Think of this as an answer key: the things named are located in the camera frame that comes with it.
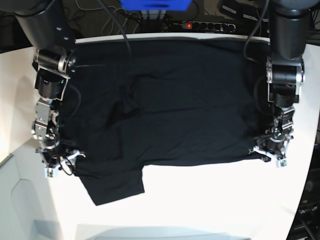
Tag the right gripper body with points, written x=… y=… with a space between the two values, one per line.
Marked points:
x=52 y=159

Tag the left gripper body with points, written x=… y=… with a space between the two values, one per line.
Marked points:
x=273 y=147

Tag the black T-shirt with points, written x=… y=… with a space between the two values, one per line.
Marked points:
x=168 y=102

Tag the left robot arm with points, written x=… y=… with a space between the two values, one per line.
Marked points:
x=288 y=23

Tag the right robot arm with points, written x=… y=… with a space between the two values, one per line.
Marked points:
x=45 y=26

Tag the black power strip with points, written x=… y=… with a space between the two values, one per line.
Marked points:
x=200 y=27

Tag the blue box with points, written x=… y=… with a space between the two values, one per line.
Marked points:
x=147 y=5

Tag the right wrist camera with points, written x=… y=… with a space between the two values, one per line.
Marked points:
x=51 y=172

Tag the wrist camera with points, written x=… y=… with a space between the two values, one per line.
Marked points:
x=281 y=163
x=51 y=172

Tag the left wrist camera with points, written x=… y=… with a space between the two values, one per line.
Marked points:
x=281 y=163

